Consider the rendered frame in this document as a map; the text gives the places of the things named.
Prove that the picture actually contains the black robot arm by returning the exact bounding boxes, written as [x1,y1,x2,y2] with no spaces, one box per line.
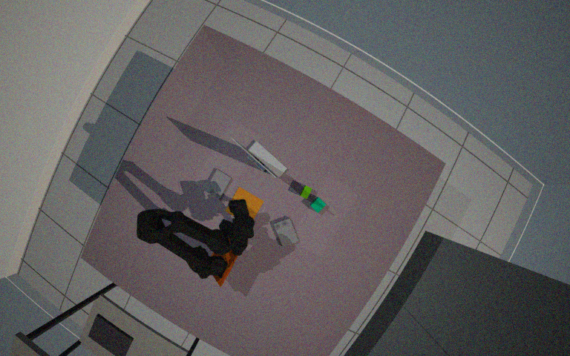
[137,208,255,279]

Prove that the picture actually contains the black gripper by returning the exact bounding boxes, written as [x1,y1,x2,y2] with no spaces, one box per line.
[228,200,254,238]

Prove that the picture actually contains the green cube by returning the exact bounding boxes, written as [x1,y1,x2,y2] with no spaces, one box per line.
[300,185,312,199]

